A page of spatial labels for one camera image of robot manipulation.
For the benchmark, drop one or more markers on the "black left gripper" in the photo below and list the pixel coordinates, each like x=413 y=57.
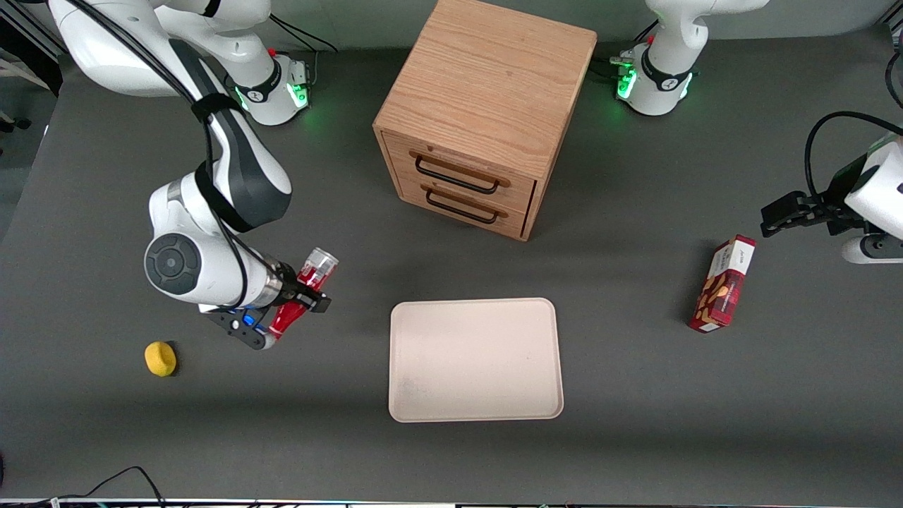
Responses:
x=834 y=202

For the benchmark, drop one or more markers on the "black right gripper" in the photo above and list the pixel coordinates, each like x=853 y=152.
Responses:
x=290 y=281

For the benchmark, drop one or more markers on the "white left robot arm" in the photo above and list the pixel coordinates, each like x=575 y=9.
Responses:
x=663 y=42

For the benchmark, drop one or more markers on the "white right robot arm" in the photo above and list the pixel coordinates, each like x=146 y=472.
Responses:
x=190 y=233

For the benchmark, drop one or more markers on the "beige rectangular tray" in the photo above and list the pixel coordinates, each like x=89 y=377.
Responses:
x=476 y=360

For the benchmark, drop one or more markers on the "red cracker box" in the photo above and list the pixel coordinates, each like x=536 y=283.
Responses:
x=723 y=289

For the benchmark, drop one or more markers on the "wooden drawer front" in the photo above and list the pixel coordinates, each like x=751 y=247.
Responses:
x=413 y=192
x=522 y=192

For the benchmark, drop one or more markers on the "yellow lemon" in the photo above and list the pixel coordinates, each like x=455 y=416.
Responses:
x=160 y=359

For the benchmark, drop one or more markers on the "wooden drawer cabinet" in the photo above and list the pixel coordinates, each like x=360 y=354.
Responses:
x=487 y=77

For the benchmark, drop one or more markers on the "black caster foot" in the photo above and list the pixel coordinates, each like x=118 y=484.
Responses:
x=17 y=124

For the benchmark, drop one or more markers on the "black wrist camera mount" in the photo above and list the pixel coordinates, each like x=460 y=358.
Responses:
x=240 y=326

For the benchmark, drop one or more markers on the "dark metal frame rail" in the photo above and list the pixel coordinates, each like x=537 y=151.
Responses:
x=28 y=49

